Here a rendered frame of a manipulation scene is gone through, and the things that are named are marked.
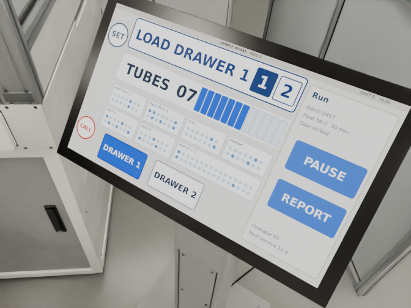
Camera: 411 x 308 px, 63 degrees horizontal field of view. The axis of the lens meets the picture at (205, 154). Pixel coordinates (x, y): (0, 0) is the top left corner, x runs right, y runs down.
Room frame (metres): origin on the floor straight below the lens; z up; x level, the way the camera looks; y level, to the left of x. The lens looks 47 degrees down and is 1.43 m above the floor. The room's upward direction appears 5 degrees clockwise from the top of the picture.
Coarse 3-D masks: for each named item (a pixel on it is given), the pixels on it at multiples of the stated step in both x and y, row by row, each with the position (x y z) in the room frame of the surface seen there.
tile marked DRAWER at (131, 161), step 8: (104, 136) 0.41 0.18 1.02; (112, 136) 0.41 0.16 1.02; (104, 144) 0.40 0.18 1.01; (112, 144) 0.40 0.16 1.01; (120, 144) 0.39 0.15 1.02; (128, 144) 0.39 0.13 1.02; (104, 152) 0.39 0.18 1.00; (112, 152) 0.39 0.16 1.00; (120, 152) 0.38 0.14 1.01; (128, 152) 0.38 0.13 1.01; (136, 152) 0.38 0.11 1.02; (104, 160) 0.38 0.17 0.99; (112, 160) 0.38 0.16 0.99; (120, 160) 0.38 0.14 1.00; (128, 160) 0.37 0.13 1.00; (136, 160) 0.37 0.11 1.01; (144, 160) 0.37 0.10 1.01; (120, 168) 0.37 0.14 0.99; (128, 168) 0.36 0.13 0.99; (136, 168) 0.36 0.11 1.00; (136, 176) 0.35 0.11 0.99
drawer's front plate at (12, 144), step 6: (0, 114) 0.54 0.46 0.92; (0, 120) 0.53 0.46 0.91; (0, 126) 0.53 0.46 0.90; (6, 126) 0.54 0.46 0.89; (0, 132) 0.53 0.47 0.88; (6, 132) 0.53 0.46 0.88; (0, 138) 0.53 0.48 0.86; (6, 138) 0.53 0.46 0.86; (12, 138) 0.54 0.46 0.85; (0, 144) 0.53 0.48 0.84; (6, 144) 0.53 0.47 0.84; (12, 144) 0.53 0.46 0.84; (0, 150) 0.53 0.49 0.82; (6, 150) 0.53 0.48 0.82; (12, 150) 0.53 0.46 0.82
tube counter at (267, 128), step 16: (176, 96) 0.43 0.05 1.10; (192, 96) 0.42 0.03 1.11; (208, 96) 0.42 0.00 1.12; (224, 96) 0.41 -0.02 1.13; (208, 112) 0.40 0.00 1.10; (224, 112) 0.39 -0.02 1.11; (240, 112) 0.39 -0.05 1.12; (256, 112) 0.38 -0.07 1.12; (240, 128) 0.37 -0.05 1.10; (256, 128) 0.37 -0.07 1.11; (272, 128) 0.36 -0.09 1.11; (272, 144) 0.35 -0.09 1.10
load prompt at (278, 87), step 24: (144, 24) 0.52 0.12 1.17; (144, 48) 0.50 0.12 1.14; (168, 48) 0.49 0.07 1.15; (192, 48) 0.47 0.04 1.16; (216, 48) 0.46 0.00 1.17; (192, 72) 0.45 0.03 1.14; (216, 72) 0.44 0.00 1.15; (240, 72) 0.43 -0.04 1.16; (264, 72) 0.42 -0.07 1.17; (288, 72) 0.41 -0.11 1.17; (264, 96) 0.40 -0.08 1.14; (288, 96) 0.39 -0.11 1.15
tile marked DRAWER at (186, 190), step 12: (156, 168) 0.35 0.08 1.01; (168, 168) 0.35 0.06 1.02; (156, 180) 0.34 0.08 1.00; (168, 180) 0.34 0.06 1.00; (180, 180) 0.33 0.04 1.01; (192, 180) 0.33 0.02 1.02; (168, 192) 0.32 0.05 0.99; (180, 192) 0.32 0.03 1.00; (192, 192) 0.32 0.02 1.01; (192, 204) 0.30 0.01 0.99
